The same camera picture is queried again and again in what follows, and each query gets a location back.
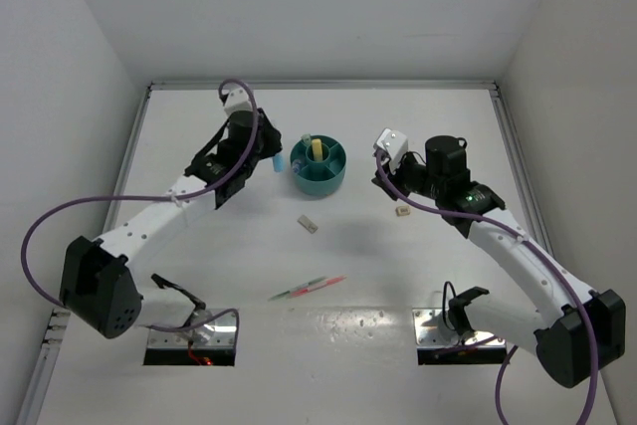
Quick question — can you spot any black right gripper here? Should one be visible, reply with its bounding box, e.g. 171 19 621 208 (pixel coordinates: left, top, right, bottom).
372 150 443 201

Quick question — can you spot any small beige eraser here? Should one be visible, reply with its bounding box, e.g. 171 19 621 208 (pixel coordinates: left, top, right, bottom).
395 206 410 217

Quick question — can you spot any blue highlighter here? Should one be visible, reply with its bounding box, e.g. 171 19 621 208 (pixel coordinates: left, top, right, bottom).
273 154 285 173

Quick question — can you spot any clear blue glue stick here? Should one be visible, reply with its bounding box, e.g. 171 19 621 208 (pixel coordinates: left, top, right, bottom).
291 158 306 174

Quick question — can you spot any yellow highlighter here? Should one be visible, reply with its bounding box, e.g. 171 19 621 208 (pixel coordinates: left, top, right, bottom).
311 138 324 162

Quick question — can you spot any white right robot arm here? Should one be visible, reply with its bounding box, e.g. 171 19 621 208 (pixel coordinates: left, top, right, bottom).
374 130 626 388

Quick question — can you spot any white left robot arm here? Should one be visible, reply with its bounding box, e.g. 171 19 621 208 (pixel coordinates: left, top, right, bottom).
59 109 282 339

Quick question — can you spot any teal round divided organizer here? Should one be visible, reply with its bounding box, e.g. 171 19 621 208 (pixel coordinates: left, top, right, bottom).
290 135 346 197

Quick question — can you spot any green pen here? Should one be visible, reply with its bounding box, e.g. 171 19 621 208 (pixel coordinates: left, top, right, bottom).
268 276 327 301

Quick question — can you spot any pink pen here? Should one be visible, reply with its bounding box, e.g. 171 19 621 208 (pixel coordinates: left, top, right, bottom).
290 276 346 298

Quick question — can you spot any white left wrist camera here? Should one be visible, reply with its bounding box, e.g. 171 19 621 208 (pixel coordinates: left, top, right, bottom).
221 87 253 118

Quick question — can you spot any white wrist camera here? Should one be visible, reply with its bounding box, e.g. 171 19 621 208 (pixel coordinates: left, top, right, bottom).
221 87 253 118
373 128 408 173

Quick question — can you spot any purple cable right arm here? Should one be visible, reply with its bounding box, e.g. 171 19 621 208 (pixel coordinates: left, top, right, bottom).
373 150 598 425

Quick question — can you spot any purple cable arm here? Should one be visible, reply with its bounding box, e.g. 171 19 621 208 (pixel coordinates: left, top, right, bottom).
20 78 261 334
373 150 598 425

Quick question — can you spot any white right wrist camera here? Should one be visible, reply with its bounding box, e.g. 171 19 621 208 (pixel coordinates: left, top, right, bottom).
373 128 408 173

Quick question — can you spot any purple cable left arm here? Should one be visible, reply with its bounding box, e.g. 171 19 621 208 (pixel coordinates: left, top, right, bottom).
20 78 261 334

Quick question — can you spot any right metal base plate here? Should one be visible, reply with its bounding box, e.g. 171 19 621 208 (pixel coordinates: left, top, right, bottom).
412 308 507 349

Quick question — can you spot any metal base plate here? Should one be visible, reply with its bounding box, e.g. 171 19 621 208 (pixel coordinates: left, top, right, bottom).
412 308 507 349
175 310 239 349

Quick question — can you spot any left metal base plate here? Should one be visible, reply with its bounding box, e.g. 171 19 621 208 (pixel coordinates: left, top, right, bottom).
175 310 239 349

